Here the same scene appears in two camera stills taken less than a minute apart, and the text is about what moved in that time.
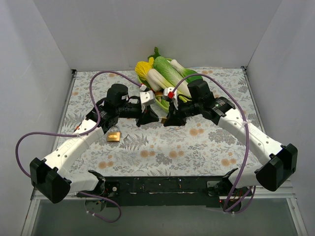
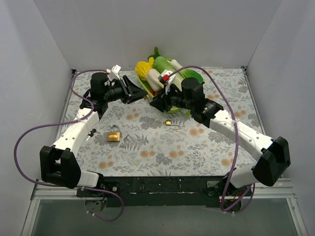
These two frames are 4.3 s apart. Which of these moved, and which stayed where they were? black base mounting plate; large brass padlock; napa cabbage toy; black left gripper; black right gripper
Moved: black right gripper; black left gripper
Stayed: large brass padlock; napa cabbage toy; black base mounting plate
